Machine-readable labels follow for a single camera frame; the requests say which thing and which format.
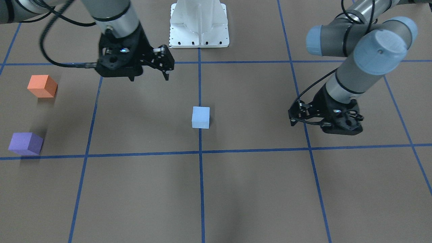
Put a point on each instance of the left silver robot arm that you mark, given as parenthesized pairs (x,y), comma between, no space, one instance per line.
(371,51)

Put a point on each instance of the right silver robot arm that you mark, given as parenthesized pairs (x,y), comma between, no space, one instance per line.
(118,14)

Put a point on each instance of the purple foam block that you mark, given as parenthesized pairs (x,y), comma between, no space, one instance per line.
(26,144)

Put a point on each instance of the light blue foam block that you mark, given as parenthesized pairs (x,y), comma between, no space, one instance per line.
(200,117)

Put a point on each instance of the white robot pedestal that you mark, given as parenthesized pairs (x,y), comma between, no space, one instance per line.
(199,24)

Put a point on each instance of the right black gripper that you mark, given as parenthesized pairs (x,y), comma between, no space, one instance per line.
(143,45)

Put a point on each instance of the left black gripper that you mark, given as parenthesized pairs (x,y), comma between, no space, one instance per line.
(320,100)

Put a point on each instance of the orange foam block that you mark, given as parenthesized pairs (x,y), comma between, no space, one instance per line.
(42,86)

